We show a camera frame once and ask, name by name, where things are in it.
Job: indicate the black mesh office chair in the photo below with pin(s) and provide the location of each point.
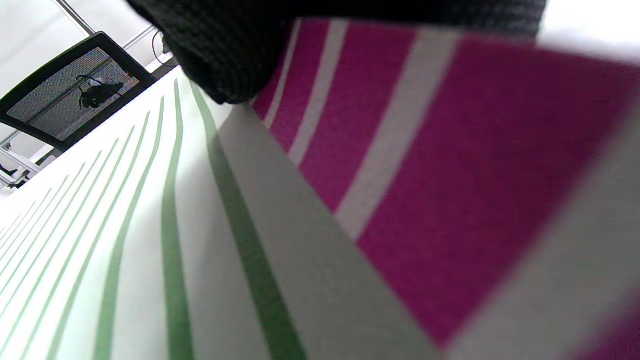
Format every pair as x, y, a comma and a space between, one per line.
70, 90

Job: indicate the metal frame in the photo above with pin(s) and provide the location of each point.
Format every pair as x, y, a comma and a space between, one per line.
20, 167

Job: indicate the person's right hand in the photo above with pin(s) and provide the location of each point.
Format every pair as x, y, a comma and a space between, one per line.
235, 45

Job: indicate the green white striped cloth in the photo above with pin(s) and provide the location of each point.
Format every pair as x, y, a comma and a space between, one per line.
165, 240

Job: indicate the magenta white striped cloth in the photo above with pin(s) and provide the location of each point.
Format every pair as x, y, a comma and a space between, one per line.
450, 165

